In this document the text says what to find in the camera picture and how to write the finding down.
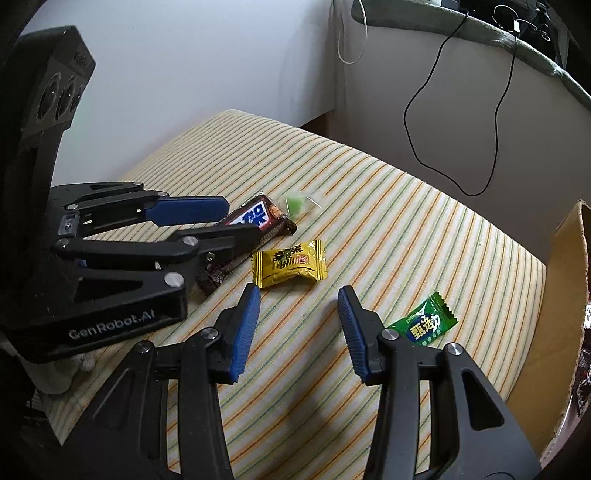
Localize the brown chocolate bar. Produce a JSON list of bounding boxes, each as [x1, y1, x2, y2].
[[196, 194, 298, 296]]

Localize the yellow candy packet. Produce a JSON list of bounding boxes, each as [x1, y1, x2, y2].
[[250, 239, 328, 289]]

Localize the white cable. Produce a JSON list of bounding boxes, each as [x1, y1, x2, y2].
[[336, 0, 369, 64]]

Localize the brown cardboard box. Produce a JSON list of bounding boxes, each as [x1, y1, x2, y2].
[[538, 199, 591, 457]]

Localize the green zigzag-edged candy packet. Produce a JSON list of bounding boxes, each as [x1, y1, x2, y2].
[[387, 292, 459, 348]]

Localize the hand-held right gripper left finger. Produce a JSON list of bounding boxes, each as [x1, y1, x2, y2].
[[60, 283, 262, 480]]

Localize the striped yellow cloth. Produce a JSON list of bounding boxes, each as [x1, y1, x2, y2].
[[34, 108, 548, 480]]

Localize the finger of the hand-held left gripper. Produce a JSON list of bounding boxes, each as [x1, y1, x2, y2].
[[53, 224, 262, 278], [51, 181, 230, 234]]

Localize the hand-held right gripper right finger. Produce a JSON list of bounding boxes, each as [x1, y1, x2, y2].
[[337, 285, 541, 480]]

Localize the black cable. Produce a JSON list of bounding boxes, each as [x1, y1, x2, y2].
[[403, 9, 519, 197]]

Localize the person's left hand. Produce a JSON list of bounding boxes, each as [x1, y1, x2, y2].
[[34, 348, 100, 395]]

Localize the pale green clear candy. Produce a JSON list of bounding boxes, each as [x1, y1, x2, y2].
[[281, 191, 320, 220]]

